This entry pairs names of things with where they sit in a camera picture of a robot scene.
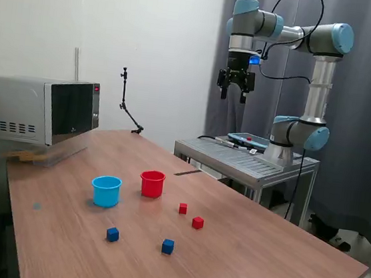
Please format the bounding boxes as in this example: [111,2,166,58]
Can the blue cube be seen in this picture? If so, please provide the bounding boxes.
[105,226,121,243]
[161,238,176,256]

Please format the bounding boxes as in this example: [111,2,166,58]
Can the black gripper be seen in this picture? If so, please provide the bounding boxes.
[214,48,259,106]

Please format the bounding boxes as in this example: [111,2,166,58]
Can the clear plastic box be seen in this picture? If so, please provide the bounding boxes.
[0,128,90,172]

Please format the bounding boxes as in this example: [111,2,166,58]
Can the grey curtain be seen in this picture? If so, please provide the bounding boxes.
[192,0,371,253]

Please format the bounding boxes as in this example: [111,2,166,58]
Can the black pendant cable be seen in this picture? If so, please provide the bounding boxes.
[196,133,255,153]

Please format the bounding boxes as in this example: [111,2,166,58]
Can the silver microwave oven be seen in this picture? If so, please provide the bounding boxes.
[0,71,104,152]

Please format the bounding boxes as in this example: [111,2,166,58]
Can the black tape strip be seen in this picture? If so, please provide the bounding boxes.
[173,167,200,179]

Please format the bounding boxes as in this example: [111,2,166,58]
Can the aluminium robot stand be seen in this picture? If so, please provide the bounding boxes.
[167,131,322,228]

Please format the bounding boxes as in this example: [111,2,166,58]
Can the blue plastic cup bin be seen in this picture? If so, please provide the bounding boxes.
[89,174,123,210]

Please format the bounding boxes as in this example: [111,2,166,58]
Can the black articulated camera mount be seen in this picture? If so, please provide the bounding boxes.
[113,67,151,135]

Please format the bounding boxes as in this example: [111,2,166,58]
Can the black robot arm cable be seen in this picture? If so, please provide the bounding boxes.
[254,0,326,85]

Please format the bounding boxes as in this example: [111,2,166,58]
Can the blue teach pendant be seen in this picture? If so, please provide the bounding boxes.
[226,131,271,151]

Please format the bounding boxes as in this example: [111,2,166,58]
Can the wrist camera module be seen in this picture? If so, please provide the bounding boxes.
[247,50,266,68]

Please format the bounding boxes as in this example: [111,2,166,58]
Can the wooden blocks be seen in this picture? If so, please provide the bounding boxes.
[4,148,37,164]

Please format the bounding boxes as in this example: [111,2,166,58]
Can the white wall pipe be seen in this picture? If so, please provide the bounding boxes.
[71,47,83,81]

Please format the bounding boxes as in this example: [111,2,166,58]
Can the black power cable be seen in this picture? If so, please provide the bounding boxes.
[283,146,308,222]

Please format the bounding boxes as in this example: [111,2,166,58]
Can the red plastic cup bin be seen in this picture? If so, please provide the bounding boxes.
[137,169,167,200]

